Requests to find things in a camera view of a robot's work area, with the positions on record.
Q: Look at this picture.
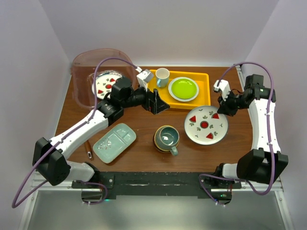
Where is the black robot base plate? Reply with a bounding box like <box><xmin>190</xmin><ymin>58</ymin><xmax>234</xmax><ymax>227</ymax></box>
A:
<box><xmin>72</xmin><ymin>172</ymin><xmax>242</xmax><ymax>203</ymax></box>

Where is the lime green small plate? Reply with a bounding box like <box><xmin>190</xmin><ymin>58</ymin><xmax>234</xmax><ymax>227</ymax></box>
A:
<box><xmin>171</xmin><ymin>79</ymin><xmax>197</xmax><ymax>99</ymax></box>

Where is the teal glazed mug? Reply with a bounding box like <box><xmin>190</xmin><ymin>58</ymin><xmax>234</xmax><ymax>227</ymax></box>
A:
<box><xmin>155</xmin><ymin>126</ymin><xmax>180</xmax><ymax>156</ymax></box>

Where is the mint green divided dish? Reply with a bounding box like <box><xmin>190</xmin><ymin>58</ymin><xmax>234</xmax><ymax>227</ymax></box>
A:
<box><xmin>93</xmin><ymin>123</ymin><xmax>136</xmax><ymax>164</ymax></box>

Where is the wooden handled metal scraper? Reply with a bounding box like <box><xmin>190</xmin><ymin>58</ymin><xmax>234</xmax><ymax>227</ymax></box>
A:
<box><xmin>84</xmin><ymin>140</ymin><xmax>94</xmax><ymax>160</ymax></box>

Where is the transparent pink plastic bin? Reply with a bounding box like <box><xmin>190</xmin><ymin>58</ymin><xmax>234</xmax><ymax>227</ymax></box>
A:
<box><xmin>72</xmin><ymin>48</ymin><xmax>138</xmax><ymax>108</ymax></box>

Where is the white scalloped plate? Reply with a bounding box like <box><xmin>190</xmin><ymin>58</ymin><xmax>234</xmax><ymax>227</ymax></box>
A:
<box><xmin>168</xmin><ymin>77</ymin><xmax>199</xmax><ymax>102</ymax></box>

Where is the teal rim lettered plate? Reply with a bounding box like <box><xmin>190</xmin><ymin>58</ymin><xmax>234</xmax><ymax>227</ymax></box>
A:
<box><xmin>96</xmin><ymin>70</ymin><xmax>124</xmax><ymax>79</ymax></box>

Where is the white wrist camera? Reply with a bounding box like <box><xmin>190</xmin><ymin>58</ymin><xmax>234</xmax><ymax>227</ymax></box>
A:
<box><xmin>136</xmin><ymin>69</ymin><xmax>154</xmax><ymax>88</ymax></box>
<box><xmin>213</xmin><ymin>80</ymin><xmax>231</xmax><ymax>101</ymax></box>

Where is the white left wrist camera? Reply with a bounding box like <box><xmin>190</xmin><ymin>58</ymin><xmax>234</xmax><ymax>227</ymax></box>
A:
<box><xmin>136</xmin><ymin>69</ymin><xmax>154</xmax><ymax>88</ymax></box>

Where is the light blue ceramic mug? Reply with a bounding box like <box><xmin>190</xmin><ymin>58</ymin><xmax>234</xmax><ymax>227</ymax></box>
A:
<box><xmin>155</xmin><ymin>68</ymin><xmax>170</xmax><ymax>88</ymax></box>

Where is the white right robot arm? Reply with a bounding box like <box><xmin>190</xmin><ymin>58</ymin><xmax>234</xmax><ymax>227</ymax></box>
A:
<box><xmin>213</xmin><ymin>74</ymin><xmax>288</xmax><ymax>188</ymax></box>

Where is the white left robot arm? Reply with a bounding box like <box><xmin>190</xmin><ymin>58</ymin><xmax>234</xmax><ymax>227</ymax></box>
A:
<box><xmin>33</xmin><ymin>77</ymin><xmax>170</xmax><ymax>188</ymax></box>

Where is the strawberry pattern white plate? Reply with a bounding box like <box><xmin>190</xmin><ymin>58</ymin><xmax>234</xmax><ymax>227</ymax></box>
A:
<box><xmin>95</xmin><ymin>77</ymin><xmax>119</xmax><ymax>100</ymax></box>

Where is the yellow plastic tray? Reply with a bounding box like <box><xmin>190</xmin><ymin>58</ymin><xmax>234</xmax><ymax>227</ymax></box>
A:
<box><xmin>148</xmin><ymin>69</ymin><xmax>211</xmax><ymax>110</ymax></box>

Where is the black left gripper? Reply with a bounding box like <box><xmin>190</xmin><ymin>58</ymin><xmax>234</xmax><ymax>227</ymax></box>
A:
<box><xmin>122</xmin><ymin>80</ymin><xmax>169</xmax><ymax>115</ymax></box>

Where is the aluminium frame rail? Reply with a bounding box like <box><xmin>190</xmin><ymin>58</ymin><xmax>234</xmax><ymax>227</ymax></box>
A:
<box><xmin>12</xmin><ymin>162</ymin><xmax>94</xmax><ymax>230</ymax></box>

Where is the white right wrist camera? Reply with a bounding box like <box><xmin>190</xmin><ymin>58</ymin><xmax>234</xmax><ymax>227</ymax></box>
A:
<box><xmin>213</xmin><ymin>80</ymin><xmax>231</xmax><ymax>101</ymax></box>

